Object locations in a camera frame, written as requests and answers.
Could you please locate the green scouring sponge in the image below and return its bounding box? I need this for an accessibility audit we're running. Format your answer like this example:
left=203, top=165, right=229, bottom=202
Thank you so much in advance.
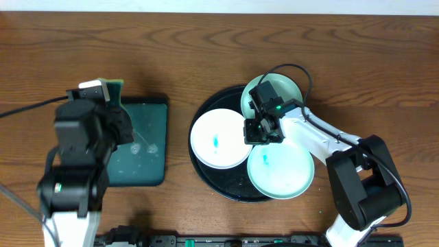
left=106, top=79, right=124, bottom=107

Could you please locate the black rectangular water tray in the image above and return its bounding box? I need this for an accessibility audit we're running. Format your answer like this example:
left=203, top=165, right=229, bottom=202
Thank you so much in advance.
left=107, top=97, right=168, bottom=187

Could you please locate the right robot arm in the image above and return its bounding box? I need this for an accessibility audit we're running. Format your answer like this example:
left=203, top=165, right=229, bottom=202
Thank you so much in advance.
left=244, top=96, right=412, bottom=246

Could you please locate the right black cable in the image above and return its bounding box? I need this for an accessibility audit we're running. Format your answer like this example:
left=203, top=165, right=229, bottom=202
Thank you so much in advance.
left=256, top=63, right=412, bottom=229

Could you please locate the white plate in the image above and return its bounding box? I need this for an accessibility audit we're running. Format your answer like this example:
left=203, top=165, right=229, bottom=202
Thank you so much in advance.
left=189, top=108, right=252, bottom=169

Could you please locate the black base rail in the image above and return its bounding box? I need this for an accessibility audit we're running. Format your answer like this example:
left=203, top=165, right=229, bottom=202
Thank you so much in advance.
left=94, top=226, right=405, bottom=247

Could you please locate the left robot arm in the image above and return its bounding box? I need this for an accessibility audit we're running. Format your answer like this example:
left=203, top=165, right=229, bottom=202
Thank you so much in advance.
left=37, top=84, right=134, bottom=246

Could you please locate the mint plate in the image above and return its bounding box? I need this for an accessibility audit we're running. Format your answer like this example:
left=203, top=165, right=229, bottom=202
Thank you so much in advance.
left=247, top=141, right=315, bottom=200
left=240, top=73, right=303, bottom=119

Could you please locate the black round tray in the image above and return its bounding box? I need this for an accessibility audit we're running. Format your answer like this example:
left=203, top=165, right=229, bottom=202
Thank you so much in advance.
left=187, top=84, right=313, bottom=203

